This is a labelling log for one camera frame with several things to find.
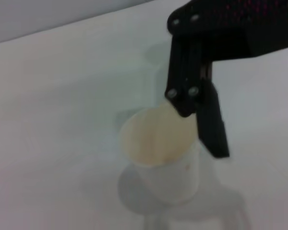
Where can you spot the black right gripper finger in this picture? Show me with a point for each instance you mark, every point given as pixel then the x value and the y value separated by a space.
pixel 208 119

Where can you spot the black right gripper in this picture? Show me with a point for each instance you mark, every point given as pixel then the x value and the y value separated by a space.
pixel 230 26

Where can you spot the white paper cup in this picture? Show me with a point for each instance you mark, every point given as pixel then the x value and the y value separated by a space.
pixel 158 143

